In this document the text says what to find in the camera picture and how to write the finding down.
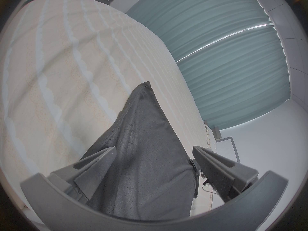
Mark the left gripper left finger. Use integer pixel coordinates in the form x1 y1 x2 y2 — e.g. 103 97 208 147
49 146 117 201

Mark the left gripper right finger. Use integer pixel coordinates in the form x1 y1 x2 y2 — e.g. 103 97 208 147
192 146 259 200

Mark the black T-shirt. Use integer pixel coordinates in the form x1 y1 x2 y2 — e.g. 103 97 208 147
79 81 201 221

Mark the bed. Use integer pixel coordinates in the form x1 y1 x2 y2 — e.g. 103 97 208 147
0 0 241 218

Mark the white printed pillow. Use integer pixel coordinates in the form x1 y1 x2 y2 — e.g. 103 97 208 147
204 123 218 153

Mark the blue-green curtain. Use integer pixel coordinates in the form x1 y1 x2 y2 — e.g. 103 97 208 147
176 24 292 131
126 0 273 62

